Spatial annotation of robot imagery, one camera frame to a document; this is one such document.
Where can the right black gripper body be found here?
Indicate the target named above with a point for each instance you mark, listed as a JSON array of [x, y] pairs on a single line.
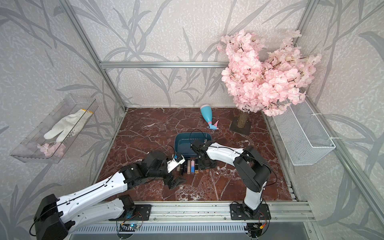
[[206, 165]]

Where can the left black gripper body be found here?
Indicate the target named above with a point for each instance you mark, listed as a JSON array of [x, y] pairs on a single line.
[[167, 181]]

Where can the blue pink lipstick tube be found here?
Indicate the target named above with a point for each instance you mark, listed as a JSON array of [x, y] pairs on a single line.
[[192, 166]]

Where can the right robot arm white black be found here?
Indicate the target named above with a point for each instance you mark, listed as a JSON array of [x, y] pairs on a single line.
[[250, 165]]

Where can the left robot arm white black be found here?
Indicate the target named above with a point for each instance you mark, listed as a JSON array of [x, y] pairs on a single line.
[[58, 217]]

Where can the tan lipstick tube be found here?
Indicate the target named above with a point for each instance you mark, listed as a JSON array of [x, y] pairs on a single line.
[[189, 167]]

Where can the left circuit board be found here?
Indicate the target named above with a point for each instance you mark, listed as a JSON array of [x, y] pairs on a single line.
[[130, 227]]

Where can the circuit board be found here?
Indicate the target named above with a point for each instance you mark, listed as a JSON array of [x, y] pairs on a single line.
[[254, 230], [130, 227]]

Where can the right circuit board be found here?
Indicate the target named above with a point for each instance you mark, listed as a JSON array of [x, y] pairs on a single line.
[[254, 230]]

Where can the pink artificial blossom tree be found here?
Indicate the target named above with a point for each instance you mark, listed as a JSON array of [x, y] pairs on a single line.
[[270, 86]]

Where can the white cotton glove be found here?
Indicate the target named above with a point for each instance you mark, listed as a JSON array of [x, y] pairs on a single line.
[[69, 126]]

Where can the pink flower on shelf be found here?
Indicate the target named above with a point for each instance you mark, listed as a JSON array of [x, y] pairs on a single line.
[[55, 149]]

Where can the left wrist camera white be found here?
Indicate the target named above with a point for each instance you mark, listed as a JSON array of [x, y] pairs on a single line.
[[177, 160]]

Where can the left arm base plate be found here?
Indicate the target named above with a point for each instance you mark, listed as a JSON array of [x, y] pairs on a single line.
[[137, 213]]

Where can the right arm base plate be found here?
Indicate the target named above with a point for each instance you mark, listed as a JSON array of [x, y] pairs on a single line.
[[242, 212]]

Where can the aluminium front rail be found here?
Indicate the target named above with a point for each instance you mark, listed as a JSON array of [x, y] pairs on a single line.
[[186, 211]]

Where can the white wire mesh basket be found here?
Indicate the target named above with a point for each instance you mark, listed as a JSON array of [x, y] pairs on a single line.
[[304, 137]]

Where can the clear acrylic wall shelf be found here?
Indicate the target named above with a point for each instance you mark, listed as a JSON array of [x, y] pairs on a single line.
[[27, 151]]

